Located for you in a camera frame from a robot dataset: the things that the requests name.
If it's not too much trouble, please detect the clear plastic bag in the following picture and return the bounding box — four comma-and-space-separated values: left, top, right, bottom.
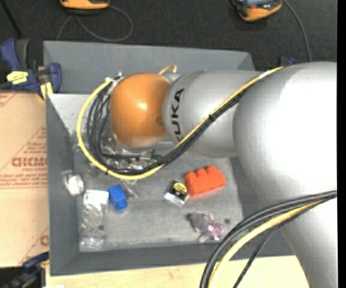
79, 189, 110, 249

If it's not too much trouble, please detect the brown cardboard board red print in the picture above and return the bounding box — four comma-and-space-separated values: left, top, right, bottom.
0, 90, 50, 269

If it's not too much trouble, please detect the blue small block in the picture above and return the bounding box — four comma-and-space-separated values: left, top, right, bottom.
107, 184, 128, 211

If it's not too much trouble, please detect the white tape roll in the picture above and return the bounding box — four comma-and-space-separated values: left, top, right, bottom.
62, 170, 85, 197

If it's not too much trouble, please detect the red-orange toy brick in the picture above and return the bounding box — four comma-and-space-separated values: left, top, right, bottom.
184, 165, 228, 198

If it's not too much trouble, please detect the grey metal bin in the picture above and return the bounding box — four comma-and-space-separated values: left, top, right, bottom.
43, 40, 295, 276

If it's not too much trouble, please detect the black and yellow small box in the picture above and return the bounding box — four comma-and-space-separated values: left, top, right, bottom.
164, 180, 189, 206

